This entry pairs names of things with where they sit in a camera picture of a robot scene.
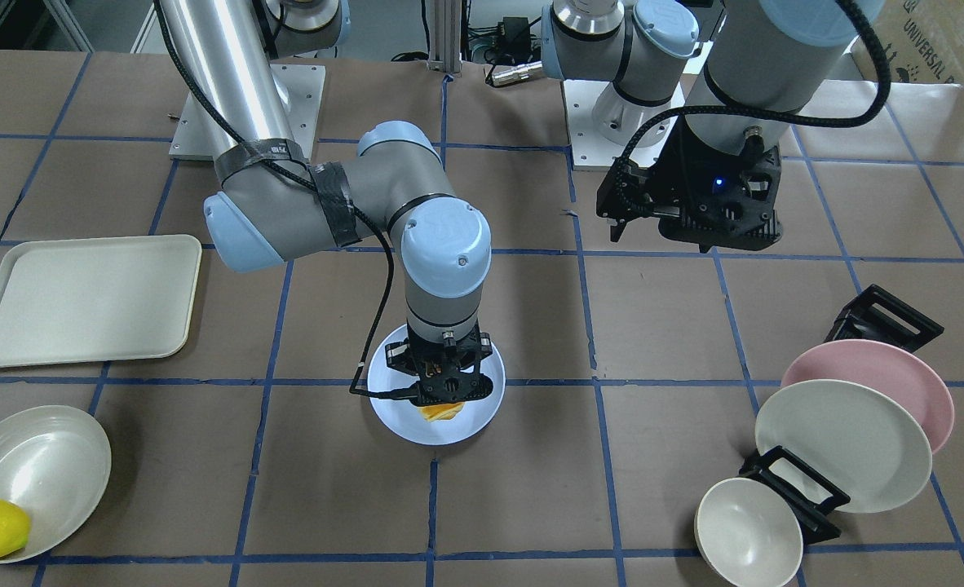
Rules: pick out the aluminium frame post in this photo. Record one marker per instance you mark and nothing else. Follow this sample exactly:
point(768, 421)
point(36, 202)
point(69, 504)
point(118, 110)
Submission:
point(446, 34)

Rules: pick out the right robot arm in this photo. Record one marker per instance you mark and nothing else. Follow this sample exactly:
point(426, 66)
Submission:
point(275, 206)

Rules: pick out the black dish rack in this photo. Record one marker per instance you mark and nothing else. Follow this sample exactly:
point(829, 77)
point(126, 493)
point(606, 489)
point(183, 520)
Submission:
point(876, 315)

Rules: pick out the striped bread roll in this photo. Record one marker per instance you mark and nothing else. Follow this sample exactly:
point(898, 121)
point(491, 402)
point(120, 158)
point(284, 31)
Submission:
point(440, 412)

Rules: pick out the black power adapter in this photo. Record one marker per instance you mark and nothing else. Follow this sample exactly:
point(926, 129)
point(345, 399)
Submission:
point(514, 32)

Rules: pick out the cardboard box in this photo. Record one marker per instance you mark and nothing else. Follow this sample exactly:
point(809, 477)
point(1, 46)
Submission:
point(923, 40)

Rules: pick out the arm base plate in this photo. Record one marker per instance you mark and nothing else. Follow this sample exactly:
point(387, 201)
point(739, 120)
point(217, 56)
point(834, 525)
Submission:
point(601, 122)
point(298, 88)

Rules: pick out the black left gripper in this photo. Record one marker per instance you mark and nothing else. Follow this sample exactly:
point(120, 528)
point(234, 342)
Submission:
point(683, 169)

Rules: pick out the cream bowl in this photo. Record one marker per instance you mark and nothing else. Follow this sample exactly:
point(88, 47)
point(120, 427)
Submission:
point(747, 534)

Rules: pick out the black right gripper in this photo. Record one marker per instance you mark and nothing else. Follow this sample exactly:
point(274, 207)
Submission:
point(401, 353)

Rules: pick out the pink plate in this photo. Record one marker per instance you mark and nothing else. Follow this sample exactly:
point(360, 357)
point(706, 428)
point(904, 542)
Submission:
point(896, 373)

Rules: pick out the cream plate in rack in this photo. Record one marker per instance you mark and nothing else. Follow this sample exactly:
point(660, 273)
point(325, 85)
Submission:
point(859, 439)

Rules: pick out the silver flashlight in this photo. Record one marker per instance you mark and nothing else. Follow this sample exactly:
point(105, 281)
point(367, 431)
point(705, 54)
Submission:
point(520, 73)

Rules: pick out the white rectangular tray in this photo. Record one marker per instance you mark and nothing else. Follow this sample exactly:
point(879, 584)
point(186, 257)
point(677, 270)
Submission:
point(98, 299)

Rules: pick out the blue plate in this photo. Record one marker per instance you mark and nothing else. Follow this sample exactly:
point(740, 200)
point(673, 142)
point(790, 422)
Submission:
point(404, 418)

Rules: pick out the white plate with lemon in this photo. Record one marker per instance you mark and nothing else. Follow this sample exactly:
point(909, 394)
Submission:
point(55, 463)

